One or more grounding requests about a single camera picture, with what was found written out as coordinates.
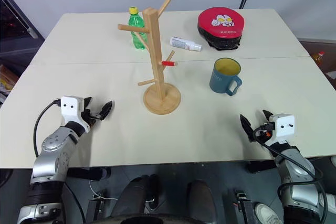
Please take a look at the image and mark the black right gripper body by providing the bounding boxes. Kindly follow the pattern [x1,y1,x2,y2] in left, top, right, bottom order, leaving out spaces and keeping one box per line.
[253,122,276,144]

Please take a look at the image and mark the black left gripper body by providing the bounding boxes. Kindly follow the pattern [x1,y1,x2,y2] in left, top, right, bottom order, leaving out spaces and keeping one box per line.
[81,108,103,131]

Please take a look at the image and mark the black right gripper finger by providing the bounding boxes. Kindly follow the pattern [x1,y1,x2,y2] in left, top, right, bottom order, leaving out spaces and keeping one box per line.
[239,113,256,142]
[262,110,275,124]

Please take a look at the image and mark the wooden mug tree stand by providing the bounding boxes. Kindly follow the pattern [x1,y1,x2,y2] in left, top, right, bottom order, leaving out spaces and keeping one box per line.
[117,0,182,115]

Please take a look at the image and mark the black table support bar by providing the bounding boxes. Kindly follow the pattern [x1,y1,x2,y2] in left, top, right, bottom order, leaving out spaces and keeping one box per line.
[245,159,279,174]

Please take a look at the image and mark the blue mug with yellow inside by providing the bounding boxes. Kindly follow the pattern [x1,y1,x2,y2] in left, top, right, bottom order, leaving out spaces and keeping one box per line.
[209,58,243,97]

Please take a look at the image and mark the orange bottle with red cap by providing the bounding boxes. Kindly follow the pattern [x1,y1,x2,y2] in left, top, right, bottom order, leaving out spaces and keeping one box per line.
[311,50,327,69]

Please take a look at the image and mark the white shoe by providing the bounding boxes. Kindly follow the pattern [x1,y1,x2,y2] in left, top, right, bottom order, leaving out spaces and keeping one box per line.
[255,202,285,224]

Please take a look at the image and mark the stack of papers and boxes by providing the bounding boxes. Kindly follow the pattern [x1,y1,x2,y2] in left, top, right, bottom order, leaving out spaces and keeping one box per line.
[0,63,19,105]

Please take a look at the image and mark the dark rounded shape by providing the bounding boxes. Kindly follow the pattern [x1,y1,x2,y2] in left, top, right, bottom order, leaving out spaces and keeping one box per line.
[112,174,160,224]

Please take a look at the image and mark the green plastic bottle yellow cap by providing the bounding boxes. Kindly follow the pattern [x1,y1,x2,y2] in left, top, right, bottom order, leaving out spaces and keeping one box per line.
[128,6,147,50]

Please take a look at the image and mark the white plastic tube bottle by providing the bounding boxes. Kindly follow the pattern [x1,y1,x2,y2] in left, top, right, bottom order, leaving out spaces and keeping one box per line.
[170,36,203,52]

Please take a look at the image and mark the dark framed panel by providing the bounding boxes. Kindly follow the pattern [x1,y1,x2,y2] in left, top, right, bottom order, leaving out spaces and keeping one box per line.
[0,0,46,59]

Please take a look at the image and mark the red and black boxing pad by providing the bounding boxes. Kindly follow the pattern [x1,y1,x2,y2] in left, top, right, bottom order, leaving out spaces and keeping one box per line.
[197,6,246,51]

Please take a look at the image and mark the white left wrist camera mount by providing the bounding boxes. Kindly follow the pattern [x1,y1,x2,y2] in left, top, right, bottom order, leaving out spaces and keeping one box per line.
[60,95,85,125]

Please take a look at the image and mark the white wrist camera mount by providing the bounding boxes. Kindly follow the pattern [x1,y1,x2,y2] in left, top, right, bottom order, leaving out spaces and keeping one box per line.
[272,113,295,144]
[60,95,85,125]

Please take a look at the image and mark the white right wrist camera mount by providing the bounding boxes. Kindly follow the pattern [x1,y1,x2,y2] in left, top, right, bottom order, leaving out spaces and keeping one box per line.
[272,113,295,144]

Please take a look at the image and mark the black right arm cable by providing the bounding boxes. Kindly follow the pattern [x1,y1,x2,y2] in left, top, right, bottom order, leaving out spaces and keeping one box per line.
[253,126,329,224]

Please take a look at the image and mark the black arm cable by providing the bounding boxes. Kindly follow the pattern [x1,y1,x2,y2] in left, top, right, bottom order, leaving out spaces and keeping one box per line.
[253,126,329,224]
[33,99,62,158]

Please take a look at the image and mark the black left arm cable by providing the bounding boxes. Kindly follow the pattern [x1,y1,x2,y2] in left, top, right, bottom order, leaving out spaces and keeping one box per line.
[33,99,62,158]

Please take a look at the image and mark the thin white floor cable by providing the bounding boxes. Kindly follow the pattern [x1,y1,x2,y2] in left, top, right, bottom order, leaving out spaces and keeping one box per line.
[88,180,118,201]

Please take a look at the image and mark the black floor clamp bracket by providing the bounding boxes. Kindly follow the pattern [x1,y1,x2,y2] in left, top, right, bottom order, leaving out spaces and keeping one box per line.
[234,189,257,224]
[86,191,106,224]

